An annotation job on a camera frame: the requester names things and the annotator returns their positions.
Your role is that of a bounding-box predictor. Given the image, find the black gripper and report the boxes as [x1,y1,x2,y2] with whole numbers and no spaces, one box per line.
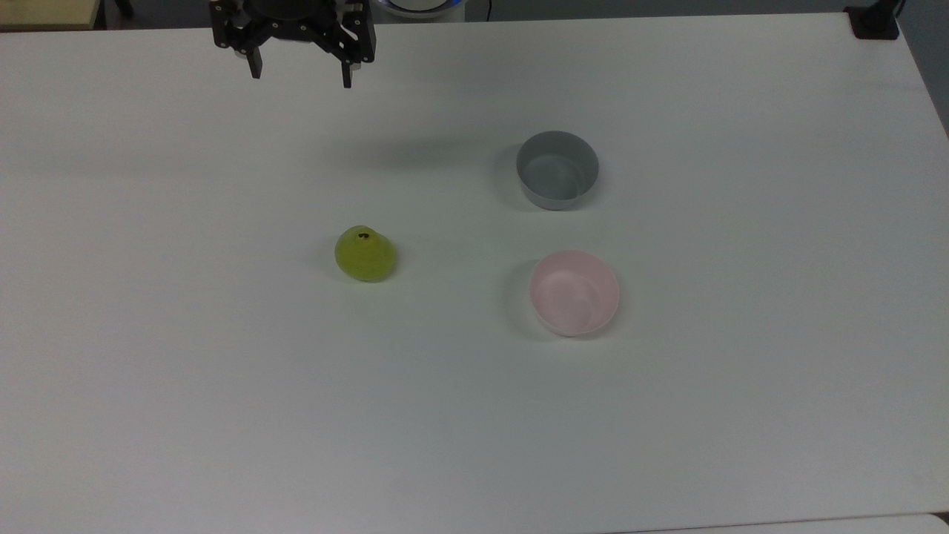
[210,0,377,89]

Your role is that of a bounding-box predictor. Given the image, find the green pear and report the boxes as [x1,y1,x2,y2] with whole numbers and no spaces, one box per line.
[334,225,397,283]

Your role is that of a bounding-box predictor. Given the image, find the grey bowl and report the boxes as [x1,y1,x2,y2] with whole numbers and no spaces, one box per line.
[516,131,600,211]

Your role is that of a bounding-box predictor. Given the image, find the pink bowl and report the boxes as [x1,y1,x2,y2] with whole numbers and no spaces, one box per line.
[529,250,621,338]

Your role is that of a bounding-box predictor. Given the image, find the light wooden shelf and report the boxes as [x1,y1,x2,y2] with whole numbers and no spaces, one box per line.
[0,0,102,32]

